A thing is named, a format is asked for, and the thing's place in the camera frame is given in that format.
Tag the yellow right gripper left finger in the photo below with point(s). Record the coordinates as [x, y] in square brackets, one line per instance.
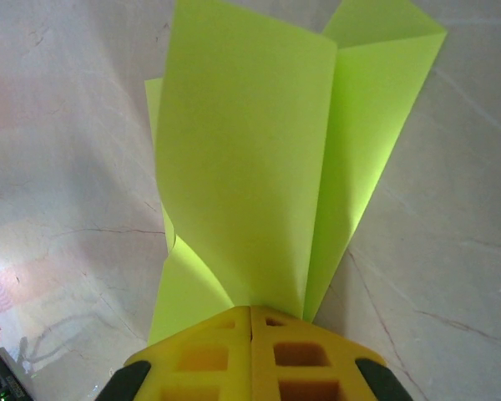
[200, 363]

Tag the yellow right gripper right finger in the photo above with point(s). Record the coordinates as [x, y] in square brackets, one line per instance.
[309, 367]

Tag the neon green paper sheet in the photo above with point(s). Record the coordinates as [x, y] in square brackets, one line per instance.
[242, 167]

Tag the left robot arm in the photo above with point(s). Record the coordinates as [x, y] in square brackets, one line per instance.
[8, 384]

